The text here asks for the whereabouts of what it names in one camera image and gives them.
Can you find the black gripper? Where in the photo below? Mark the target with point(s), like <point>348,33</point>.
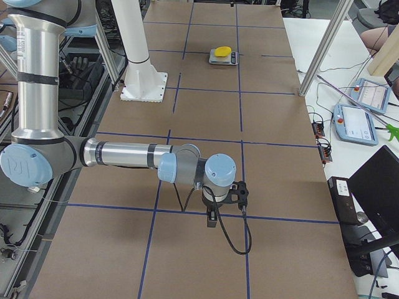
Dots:
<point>213,206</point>

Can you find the yellow mango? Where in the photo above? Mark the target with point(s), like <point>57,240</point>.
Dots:
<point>223,51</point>

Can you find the lower orange circuit board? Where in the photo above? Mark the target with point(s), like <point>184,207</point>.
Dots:
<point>325,155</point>

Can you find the orange circuit board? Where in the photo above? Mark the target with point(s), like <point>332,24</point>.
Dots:
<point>318,129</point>
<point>325,155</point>

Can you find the upper orange circuit board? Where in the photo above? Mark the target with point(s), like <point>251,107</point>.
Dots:
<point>318,129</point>

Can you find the black computer box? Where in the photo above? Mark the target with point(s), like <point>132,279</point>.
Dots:
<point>354,232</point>

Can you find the silver kitchen scale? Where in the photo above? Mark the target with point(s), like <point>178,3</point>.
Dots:
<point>231,59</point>

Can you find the near blue teach pendant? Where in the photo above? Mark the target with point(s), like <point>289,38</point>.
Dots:
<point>354,125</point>

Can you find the blue teach pendant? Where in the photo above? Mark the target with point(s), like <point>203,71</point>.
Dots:
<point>354,125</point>
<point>372,95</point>

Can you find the black monitor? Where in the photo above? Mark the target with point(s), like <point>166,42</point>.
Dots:
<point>375,187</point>

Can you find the black foam tool case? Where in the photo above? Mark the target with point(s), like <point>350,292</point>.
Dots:
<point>79,76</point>

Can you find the green plastic clamp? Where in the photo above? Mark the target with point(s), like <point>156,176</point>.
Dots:
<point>393,131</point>

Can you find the far blue teach pendant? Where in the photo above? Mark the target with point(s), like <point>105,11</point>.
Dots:
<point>372,95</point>

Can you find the person's knee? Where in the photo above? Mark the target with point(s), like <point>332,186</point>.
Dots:
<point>374,39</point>

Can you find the wooden beam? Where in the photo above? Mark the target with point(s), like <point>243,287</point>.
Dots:
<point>386,57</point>

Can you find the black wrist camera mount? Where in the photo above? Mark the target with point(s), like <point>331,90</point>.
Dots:
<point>238,194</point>

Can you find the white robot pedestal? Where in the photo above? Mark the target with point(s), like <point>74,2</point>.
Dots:
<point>142,81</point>

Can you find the aluminium frame post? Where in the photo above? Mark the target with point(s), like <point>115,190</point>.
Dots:
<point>327,40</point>

